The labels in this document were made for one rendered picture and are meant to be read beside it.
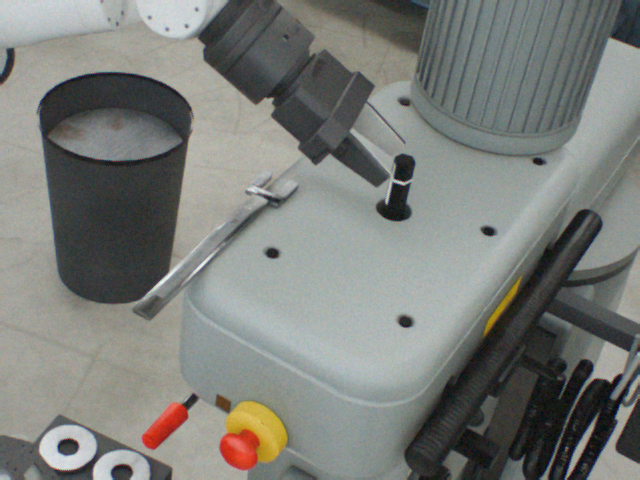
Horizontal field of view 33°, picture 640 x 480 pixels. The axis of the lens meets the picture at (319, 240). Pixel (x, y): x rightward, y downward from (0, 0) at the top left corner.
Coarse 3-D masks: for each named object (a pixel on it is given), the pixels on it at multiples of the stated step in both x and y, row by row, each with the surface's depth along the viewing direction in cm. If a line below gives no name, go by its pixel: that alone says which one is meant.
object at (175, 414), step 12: (192, 396) 112; (168, 408) 110; (180, 408) 110; (156, 420) 109; (168, 420) 109; (180, 420) 110; (156, 432) 108; (168, 432) 109; (144, 444) 108; (156, 444) 107
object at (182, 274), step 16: (256, 192) 108; (288, 192) 109; (240, 208) 106; (256, 208) 106; (224, 224) 104; (240, 224) 104; (208, 240) 102; (224, 240) 102; (192, 256) 100; (208, 256) 100; (176, 272) 98; (192, 272) 98; (160, 288) 96; (176, 288) 97; (144, 304) 94; (160, 304) 95
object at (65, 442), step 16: (48, 432) 177; (64, 432) 176; (80, 432) 177; (96, 432) 179; (48, 448) 174; (64, 448) 176; (80, 448) 174; (96, 448) 176; (112, 448) 177; (128, 448) 177; (64, 464) 172; (80, 464) 172; (96, 464) 173; (112, 464) 173; (128, 464) 173; (144, 464) 174; (160, 464) 176
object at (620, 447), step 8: (632, 416) 135; (632, 424) 135; (624, 432) 137; (632, 432) 136; (624, 440) 137; (632, 440) 136; (616, 448) 139; (624, 448) 138; (632, 448) 137; (624, 456) 139; (632, 456) 138
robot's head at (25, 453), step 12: (0, 444) 108; (12, 444) 107; (24, 444) 106; (0, 456) 106; (12, 456) 105; (24, 456) 106; (36, 456) 107; (0, 468) 105; (12, 468) 105; (24, 468) 106; (48, 468) 108
